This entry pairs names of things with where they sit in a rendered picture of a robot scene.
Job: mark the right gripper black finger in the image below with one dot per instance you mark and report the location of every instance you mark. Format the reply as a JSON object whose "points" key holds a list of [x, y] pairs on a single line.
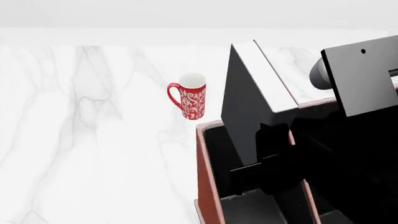
{"points": [[303, 130], [273, 140]]}

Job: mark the black white cabinet box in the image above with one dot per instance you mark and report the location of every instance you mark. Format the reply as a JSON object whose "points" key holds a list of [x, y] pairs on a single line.
{"points": [[245, 112]]}

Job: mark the red-brown caddy with black interior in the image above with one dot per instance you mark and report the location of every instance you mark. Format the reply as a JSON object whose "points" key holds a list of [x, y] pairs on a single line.
{"points": [[206, 177]]}

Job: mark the red white patterned mug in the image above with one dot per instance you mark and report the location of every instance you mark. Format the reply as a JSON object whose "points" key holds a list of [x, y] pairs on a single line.
{"points": [[192, 100]]}

